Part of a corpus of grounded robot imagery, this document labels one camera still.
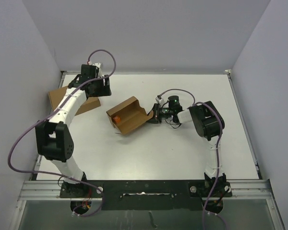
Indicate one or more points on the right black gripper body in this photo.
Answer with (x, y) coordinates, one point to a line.
(165, 112)

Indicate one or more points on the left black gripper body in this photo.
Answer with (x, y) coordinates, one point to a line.
(101, 88)

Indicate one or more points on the small orange cube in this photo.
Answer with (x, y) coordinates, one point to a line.
(116, 119)

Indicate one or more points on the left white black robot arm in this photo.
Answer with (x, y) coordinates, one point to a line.
(53, 137)

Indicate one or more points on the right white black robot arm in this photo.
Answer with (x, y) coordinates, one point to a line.
(208, 124)

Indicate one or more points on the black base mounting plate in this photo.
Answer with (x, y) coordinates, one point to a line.
(146, 195)

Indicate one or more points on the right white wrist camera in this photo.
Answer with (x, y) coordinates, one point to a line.
(160, 100)

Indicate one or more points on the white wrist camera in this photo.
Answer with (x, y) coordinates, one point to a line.
(160, 100)
(94, 69)

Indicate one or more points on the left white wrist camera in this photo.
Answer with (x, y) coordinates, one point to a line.
(94, 69)

